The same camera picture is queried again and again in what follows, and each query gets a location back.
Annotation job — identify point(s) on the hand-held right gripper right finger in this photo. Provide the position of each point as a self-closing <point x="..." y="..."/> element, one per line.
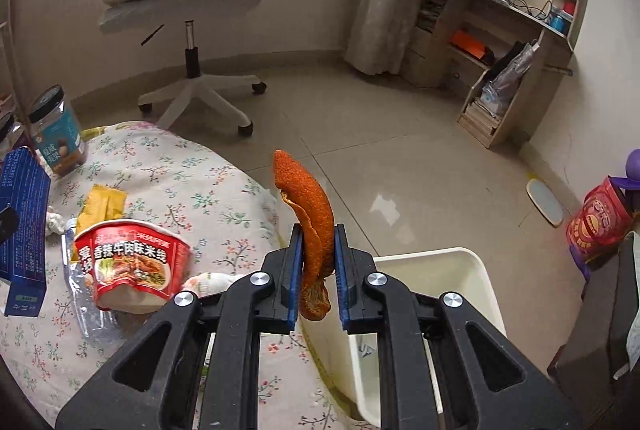
<point x="342" y="280"/>

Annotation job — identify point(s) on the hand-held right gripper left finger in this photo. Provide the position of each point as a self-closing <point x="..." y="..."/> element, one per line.
<point x="295" y="280"/>

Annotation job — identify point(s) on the orange peel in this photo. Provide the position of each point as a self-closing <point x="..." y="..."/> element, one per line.
<point x="312" y="220"/>

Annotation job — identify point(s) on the white plastic bin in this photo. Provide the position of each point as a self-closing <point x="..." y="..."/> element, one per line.
<point x="430" y="305"/>

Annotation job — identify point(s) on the white wrapper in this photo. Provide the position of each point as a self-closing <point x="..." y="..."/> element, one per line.
<point x="212" y="284"/>

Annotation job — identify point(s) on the floral bed sheet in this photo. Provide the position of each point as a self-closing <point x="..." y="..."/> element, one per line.
<point x="165" y="210"/>

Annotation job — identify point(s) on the red instant noodle bowl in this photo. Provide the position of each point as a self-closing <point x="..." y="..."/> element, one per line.
<point x="131" y="262"/>

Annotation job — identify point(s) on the yellow snack wrapper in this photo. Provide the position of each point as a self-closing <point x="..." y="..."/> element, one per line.
<point x="102" y="206"/>

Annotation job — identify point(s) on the clear plastic bottle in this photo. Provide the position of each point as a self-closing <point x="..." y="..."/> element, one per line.
<point x="82" y="300"/>

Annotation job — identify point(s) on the oval foot scale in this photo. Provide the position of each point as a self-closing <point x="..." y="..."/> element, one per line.
<point x="545" y="201"/>

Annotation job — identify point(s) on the crumpled white tissue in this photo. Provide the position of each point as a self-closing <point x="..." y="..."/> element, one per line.
<point x="54" y="221"/>

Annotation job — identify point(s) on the white office chair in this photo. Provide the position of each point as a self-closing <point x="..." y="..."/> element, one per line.
<point x="195" y="45"/>

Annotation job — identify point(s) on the silver foil bag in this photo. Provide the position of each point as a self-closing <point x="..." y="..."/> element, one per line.
<point x="510" y="78"/>

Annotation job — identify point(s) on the dark cabinet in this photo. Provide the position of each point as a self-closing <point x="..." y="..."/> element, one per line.
<point x="600" y="335"/>

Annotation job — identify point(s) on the red snack bag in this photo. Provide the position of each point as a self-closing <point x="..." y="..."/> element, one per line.
<point x="600" y="222"/>

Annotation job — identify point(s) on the orange flat box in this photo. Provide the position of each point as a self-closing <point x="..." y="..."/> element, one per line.
<point x="467" y="44"/>

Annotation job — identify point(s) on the blue cardboard box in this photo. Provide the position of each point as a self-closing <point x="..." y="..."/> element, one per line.
<point x="22" y="230"/>

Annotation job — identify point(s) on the clear jar with black lid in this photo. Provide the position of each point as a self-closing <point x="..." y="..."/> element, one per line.
<point x="56" y="130"/>

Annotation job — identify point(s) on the wooden desk with shelves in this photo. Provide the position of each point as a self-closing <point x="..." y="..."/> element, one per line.
<point x="505" y="25"/>

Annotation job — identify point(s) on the purple plastic toy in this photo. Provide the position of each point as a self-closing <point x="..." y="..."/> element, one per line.
<point x="631" y="172"/>

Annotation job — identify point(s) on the blue round container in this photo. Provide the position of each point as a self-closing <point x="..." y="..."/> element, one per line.
<point x="561" y="21"/>

